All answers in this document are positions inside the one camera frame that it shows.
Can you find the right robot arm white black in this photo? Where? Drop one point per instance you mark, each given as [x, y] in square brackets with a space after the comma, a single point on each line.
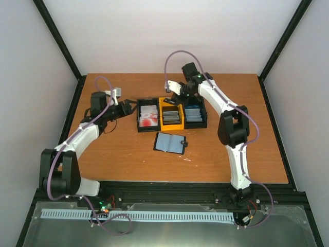
[233, 127]

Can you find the black leather card holder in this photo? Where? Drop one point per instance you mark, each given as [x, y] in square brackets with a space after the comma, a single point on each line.
[170, 143]

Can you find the black frame post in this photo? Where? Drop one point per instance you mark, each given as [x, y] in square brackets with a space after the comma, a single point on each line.
[47, 18]
[286, 35]

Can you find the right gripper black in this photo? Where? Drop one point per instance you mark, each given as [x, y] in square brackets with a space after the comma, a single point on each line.
[174, 98]

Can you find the yellow bin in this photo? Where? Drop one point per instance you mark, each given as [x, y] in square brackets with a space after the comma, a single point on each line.
[175, 127]

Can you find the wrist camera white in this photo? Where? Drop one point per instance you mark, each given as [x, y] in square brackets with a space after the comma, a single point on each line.
[115, 94]
[174, 87]

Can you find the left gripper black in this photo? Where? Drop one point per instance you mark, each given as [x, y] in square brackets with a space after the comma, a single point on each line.
[123, 112]

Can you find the right black frame post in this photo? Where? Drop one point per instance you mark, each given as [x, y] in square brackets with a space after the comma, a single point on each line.
[286, 35]

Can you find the left black frame post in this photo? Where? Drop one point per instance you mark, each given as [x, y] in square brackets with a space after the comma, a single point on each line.
[47, 18]

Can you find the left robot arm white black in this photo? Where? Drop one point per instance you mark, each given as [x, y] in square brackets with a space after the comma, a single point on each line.
[59, 170]

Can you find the light blue cable duct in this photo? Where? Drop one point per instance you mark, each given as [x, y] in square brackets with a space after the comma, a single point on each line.
[140, 216]

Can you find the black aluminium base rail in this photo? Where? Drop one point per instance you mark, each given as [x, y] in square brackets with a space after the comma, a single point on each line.
[213, 195]

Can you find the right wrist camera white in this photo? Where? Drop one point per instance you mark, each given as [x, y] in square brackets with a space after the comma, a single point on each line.
[174, 87]

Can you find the black bin right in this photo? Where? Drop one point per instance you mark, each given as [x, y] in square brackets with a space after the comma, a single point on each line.
[196, 125]

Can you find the black bin left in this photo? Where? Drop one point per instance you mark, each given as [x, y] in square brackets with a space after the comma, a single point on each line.
[148, 101]

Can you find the red white card stack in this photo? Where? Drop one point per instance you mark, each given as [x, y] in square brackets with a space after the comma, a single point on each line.
[148, 116]

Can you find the black bin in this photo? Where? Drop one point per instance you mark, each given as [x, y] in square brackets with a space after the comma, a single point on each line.
[148, 101]
[196, 125]

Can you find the blue card stack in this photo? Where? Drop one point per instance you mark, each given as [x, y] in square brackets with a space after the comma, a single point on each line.
[193, 113]

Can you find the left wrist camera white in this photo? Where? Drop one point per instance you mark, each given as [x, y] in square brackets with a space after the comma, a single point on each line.
[115, 94]

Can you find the dark card stack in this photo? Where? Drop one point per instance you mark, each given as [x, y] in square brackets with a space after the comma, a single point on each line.
[170, 113]

